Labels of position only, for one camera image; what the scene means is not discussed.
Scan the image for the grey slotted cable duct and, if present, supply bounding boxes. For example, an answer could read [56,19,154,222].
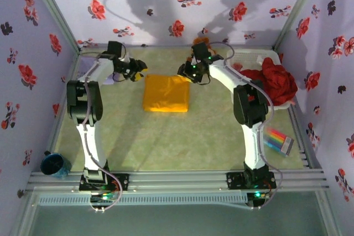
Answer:
[37,193,248,206]

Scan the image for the white plastic laundry basket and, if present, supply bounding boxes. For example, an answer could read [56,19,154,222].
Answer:
[226,49,296,109]

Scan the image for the red t-shirt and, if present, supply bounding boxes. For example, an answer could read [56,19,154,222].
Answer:
[239,57,299,107]

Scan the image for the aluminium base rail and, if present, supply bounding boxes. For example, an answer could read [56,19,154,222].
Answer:
[26,169,330,192]

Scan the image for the brown teddy bear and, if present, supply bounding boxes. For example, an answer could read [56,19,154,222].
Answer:
[192,36,220,56]

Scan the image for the aluminium side rail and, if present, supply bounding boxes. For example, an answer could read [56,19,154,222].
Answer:
[287,104,316,169]

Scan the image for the yellow t-shirt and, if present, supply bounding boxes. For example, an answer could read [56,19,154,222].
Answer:
[142,74,191,113]

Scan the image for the blue cup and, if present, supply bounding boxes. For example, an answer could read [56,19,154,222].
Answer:
[40,151,72,179]

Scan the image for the folded purple t-shirt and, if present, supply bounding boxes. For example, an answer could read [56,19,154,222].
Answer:
[78,55,124,85]

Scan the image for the colourful marker pen pack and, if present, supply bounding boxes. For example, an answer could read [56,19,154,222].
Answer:
[262,127,294,157]

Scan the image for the aluminium corner post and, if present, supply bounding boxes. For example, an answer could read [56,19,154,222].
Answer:
[272,0,323,51]
[26,0,82,53]

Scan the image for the electronics board with led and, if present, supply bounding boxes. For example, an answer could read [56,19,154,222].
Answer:
[247,191,270,208]
[90,191,117,205]

